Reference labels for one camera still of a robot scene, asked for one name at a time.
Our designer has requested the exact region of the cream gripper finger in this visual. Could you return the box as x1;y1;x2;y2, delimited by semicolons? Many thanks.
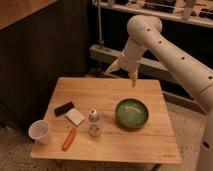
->
105;60;120;74
129;70;138;87

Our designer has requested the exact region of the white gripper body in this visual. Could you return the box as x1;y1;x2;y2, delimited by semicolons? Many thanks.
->
117;53;139;72

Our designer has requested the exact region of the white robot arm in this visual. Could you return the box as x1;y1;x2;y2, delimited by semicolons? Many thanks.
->
106;15;213;171

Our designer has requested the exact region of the green ceramic bowl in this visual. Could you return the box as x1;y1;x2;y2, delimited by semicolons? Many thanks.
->
115;99;149;129

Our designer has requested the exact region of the clear plastic water bottle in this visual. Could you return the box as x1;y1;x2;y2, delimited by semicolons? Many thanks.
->
88;109;101;136

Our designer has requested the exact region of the wooden folding table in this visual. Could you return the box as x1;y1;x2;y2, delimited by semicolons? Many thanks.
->
31;77;181;164

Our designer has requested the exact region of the white square sponge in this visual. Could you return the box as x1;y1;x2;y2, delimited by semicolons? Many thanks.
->
65;108;86;126

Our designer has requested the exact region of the black rectangular block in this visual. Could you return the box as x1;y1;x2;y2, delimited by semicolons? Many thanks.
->
54;102;74;117

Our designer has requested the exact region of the dark wooden cabinet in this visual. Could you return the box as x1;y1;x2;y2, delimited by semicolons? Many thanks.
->
0;0;88;133

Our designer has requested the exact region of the metal shelf rack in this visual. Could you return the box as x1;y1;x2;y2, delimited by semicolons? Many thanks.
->
88;0;213;116

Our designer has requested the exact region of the translucent plastic cup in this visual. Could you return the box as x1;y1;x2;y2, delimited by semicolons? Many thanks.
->
28;120;52;144

